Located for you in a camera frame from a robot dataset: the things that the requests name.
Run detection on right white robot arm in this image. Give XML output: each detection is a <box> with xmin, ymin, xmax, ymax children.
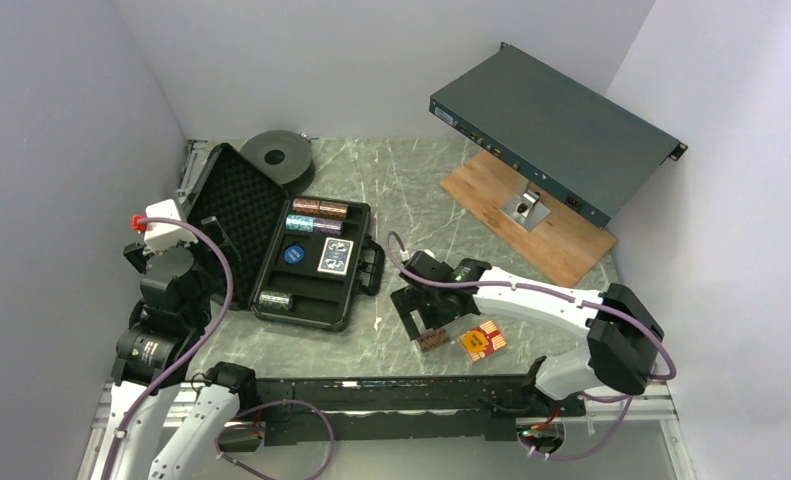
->
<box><xmin>390</xmin><ymin>251</ymin><xmax>676</xmax><ymax>415</ymax></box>

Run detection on red yellow card box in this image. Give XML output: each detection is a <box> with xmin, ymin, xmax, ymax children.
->
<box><xmin>458</xmin><ymin>320</ymin><xmax>507</xmax><ymax>363</ymax></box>

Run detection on red-brown poker chip stack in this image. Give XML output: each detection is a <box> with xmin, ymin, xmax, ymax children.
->
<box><xmin>318</xmin><ymin>200</ymin><xmax>349</xmax><ymax>220</ymax></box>

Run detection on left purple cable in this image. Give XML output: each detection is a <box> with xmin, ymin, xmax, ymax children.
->
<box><xmin>100</xmin><ymin>217</ymin><xmax>236</xmax><ymax>478</ymax></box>

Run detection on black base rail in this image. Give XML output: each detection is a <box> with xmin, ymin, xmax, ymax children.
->
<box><xmin>189</xmin><ymin>374</ymin><xmax>588</xmax><ymax>445</ymax></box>

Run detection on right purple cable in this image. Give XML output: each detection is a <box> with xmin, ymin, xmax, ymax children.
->
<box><xmin>386</xmin><ymin>231</ymin><xmax>678</xmax><ymax>464</ymax></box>

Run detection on blue playing card deck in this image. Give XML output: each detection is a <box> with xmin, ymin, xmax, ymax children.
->
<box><xmin>317</xmin><ymin>237</ymin><xmax>354</xmax><ymax>276</ymax></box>

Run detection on black poker set case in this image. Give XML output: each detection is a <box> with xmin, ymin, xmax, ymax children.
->
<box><xmin>185</xmin><ymin>143</ymin><xmax>384</xmax><ymax>332</ymax></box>

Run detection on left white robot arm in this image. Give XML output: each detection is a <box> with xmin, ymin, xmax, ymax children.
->
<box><xmin>91</xmin><ymin>242</ymin><xmax>260</xmax><ymax>479</ymax></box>

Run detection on purple poker chip stack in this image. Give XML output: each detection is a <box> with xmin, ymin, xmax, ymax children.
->
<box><xmin>313</xmin><ymin>218</ymin><xmax>343</xmax><ymax>236</ymax></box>

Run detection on dark teal network switch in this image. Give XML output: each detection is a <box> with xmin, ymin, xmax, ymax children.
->
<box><xmin>429</xmin><ymin>43</ymin><xmax>688</xmax><ymax>228</ymax></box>

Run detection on dark brown poker chip stack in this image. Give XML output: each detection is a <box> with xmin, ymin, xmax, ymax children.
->
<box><xmin>415</xmin><ymin>328</ymin><xmax>450</xmax><ymax>353</ymax></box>

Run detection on black filament spool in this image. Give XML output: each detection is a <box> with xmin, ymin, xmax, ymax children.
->
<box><xmin>241</xmin><ymin>130</ymin><xmax>316</xmax><ymax>195</ymax></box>

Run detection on copper poker chip stack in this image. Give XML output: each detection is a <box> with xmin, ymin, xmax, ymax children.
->
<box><xmin>292</xmin><ymin>198</ymin><xmax>321</xmax><ymax>216</ymax></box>

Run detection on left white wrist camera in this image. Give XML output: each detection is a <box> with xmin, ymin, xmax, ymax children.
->
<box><xmin>131</xmin><ymin>199</ymin><xmax>197</xmax><ymax>253</ymax></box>

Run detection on blue white poker chip stack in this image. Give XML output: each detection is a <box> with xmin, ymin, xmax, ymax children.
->
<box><xmin>285</xmin><ymin>214</ymin><xmax>315</xmax><ymax>232</ymax></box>

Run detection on blue dealer button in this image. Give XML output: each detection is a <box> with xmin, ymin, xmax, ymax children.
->
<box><xmin>283</xmin><ymin>244</ymin><xmax>307</xmax><ymax>265</ymax></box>

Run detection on wooden board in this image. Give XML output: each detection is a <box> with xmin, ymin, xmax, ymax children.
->
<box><xmin>439</xmin><ymin>152</ymin><xmax>617</xmax><ymax>287</ymax></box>

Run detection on purple cable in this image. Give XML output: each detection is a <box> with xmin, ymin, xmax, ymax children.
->
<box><xmin>100</xmin><ymin>217</ymin><xmax>236</xmax><ymax>478</ymax></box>
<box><xmin>386</xmin><ymin>231</ymin><xmax>678</xmax><ymax>464</ymax></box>

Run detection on metal bracket stand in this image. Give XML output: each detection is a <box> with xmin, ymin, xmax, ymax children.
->
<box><xmin>501</xmin><ymin>188</ymin><xmax>551</xmax><ymax>232</ymax></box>

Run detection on grey-green poker chip stack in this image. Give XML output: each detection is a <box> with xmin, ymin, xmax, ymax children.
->
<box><xmin>257</xmin><ymin>290</ymin><xmax>294</xmax><ymax>311</ymax></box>

